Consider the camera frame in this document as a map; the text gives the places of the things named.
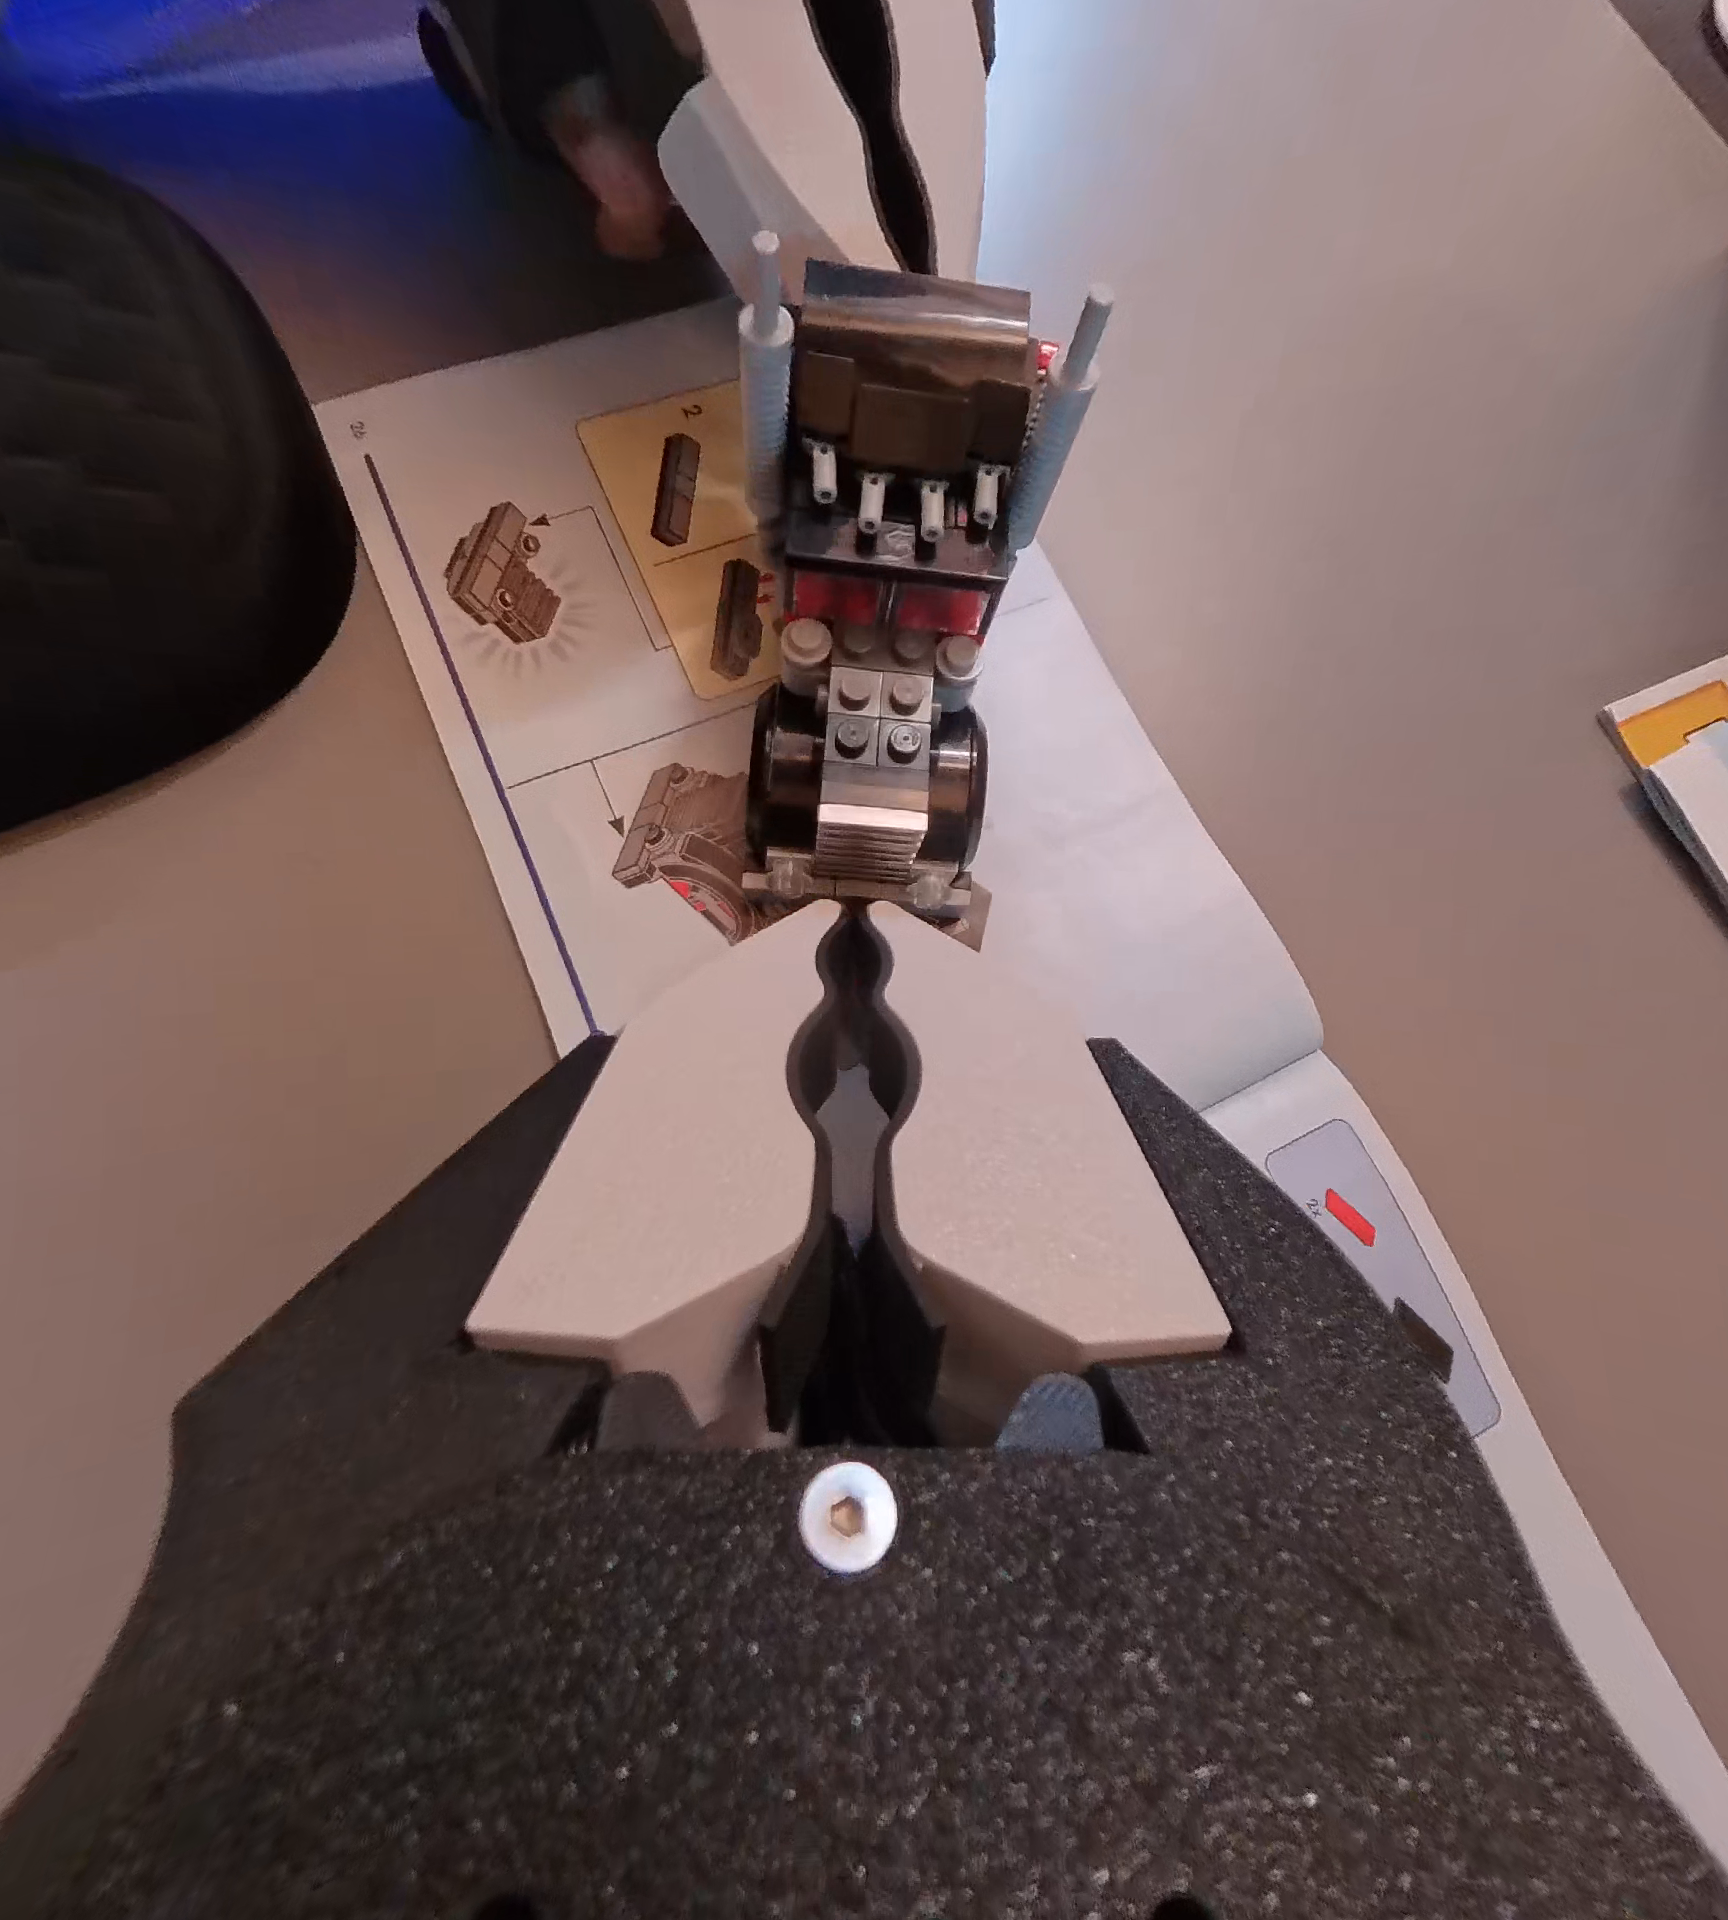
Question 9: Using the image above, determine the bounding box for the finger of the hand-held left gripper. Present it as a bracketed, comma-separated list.
[879, 0, 999, 279]
[655, 0, 897, 279]

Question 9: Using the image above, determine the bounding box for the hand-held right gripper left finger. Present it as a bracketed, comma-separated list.
[462, 915, 866, 1447]

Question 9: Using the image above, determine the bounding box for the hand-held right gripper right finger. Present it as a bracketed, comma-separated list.
[863, 915, 1237, 1447]

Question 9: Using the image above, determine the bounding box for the black red lego truck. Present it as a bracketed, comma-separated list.
[735, 232, 1124, 952]

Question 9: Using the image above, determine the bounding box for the blue plastic bin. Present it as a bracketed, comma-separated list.
[0, 0, 539, 113]

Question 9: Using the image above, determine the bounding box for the person's left hand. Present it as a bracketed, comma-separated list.
[549, 70, 688, 256]

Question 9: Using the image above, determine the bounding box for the open instruction booklet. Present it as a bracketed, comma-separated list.
[307, 310, 1728, 1920]

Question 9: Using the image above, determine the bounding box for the black wrist rest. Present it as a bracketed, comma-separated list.
[0, 146, 359, 875]

